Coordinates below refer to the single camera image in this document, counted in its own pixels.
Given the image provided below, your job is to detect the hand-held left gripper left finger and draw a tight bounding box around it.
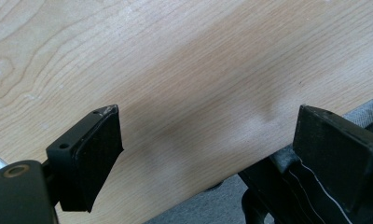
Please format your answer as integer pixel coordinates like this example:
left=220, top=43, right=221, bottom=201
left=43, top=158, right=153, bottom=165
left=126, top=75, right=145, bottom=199
left=46, top=104, right=125, bottom=214

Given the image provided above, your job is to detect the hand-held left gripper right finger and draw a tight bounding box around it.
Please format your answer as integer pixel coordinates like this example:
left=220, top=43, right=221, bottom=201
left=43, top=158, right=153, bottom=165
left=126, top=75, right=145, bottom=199
left=292, top=105, right=373, bottom=214

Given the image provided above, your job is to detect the black metal frame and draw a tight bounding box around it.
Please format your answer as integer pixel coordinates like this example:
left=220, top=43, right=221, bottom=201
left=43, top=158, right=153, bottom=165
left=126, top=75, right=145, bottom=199
left=237, top=145, right=347, bottom=224

